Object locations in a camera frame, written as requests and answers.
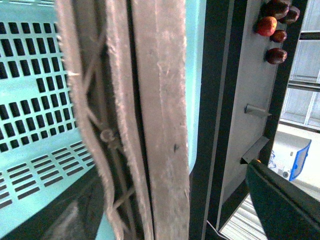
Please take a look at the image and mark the black perforated shelf post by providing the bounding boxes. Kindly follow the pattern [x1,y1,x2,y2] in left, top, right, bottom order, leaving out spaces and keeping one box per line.
[245,160,320,240]

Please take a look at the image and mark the dark red apple right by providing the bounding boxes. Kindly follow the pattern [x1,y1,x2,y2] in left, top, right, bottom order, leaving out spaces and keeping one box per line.
[265,48,288,65]

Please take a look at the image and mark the black display tray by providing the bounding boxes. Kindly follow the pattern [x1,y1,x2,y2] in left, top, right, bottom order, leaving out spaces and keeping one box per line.
[207,0,303,230]
[189,0,235,240]

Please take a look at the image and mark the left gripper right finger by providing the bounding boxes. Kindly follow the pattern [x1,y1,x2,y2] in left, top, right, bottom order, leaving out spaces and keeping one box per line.
[131,0,190,240]

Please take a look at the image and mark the near black display tray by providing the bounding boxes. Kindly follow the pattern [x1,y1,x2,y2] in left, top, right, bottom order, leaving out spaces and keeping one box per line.
[189,0,235,240]

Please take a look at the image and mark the bright red apple front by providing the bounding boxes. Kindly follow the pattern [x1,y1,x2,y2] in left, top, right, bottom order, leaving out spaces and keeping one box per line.
[256,16,278,37]

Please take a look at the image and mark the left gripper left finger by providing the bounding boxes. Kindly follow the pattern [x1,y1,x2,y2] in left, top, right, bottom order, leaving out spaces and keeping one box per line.
[55,0,150,240]

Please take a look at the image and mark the far black display tray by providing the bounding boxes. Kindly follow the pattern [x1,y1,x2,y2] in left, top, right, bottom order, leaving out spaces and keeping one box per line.
[207,0,303,230]

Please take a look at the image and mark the flat black divider bar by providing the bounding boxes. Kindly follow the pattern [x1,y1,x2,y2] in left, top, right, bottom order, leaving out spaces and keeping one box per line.
[244,104,271,118]

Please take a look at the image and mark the glass door refrigerators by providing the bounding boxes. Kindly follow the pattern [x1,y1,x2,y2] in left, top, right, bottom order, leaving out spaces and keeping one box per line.
[280,0,320,132]

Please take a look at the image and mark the small dark red apple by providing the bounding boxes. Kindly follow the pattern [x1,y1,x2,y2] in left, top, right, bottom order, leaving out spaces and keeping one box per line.
[270,29,288,43]

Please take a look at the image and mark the white chest freezer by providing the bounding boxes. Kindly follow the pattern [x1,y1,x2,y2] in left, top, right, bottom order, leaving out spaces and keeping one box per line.
[268,139,312,182]

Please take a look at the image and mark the black triangular divider bar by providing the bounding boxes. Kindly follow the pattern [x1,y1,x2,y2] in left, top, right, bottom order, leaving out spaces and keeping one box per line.
[240,136,269,165]

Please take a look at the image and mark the dark red apple back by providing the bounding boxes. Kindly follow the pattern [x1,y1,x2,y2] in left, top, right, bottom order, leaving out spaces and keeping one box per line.
[279,5,301,25]

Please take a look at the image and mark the light blue plastic basket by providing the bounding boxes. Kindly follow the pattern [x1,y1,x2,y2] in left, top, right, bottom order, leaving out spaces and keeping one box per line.
[0,0,202,240]

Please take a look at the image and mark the pink cable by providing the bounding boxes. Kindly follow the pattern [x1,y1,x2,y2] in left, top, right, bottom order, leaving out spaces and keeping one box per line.
[206,219,226,237]

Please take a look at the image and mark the dark apple behind red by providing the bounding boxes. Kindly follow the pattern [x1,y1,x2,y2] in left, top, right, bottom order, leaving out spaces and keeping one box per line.
[261,0,291,20]

